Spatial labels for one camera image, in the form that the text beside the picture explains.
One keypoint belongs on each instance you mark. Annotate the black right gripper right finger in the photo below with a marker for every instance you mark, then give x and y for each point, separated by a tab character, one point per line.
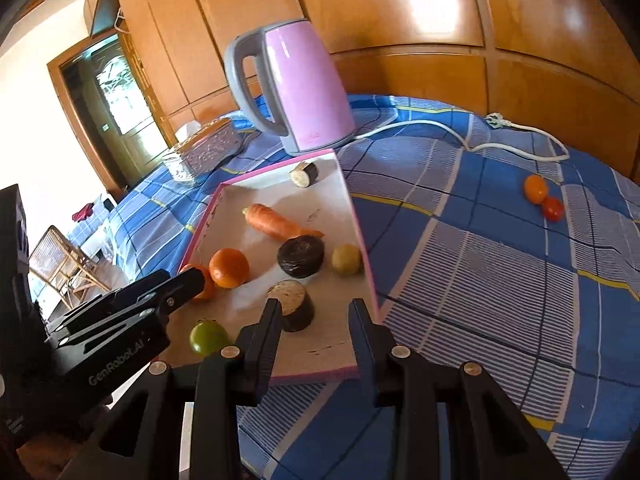
449	422

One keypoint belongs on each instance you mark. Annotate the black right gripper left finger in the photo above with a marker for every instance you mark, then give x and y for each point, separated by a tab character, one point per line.
141	438

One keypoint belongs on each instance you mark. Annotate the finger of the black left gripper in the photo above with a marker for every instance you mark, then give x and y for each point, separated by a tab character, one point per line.
155	292

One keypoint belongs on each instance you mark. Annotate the green tomato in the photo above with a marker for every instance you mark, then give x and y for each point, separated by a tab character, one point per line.
207	337

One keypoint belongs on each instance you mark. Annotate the large orange tangerine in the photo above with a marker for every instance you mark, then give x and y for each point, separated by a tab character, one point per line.
229	268

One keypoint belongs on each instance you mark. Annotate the orange carrot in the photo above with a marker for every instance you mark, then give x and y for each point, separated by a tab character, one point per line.
269	222

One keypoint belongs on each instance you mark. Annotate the eggplant chunk with pale face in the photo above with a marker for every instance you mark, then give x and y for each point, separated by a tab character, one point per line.
297	307

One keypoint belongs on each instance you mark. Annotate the dark round eggplant slice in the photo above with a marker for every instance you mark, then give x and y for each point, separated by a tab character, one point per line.
301	257

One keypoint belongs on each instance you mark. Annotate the pale yellow potato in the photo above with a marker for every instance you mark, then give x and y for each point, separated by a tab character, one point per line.
346	260

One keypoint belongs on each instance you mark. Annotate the small eggplant end piece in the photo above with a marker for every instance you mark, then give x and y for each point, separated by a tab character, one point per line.
304	174

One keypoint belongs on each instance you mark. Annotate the left human hand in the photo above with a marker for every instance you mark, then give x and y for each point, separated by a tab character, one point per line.
47	455

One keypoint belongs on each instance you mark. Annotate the wooden rattan chair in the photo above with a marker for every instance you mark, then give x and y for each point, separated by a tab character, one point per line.
64	267

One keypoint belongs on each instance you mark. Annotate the silver ornate tissue box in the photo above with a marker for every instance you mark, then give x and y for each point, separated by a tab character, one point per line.
204	151

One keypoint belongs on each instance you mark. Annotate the wooden door with window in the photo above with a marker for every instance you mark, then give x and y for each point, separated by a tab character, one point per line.
117	127

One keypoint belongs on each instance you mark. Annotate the red tomato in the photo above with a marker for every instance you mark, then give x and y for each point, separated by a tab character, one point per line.
552	209

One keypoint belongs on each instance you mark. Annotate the pink electric kettle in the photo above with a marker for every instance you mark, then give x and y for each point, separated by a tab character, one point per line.
285	82

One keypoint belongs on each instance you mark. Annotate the small far orange tangerine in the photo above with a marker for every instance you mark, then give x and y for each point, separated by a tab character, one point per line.
535	189

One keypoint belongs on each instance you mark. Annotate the wooden wall panelling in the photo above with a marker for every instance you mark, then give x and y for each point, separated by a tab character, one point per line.
560	65

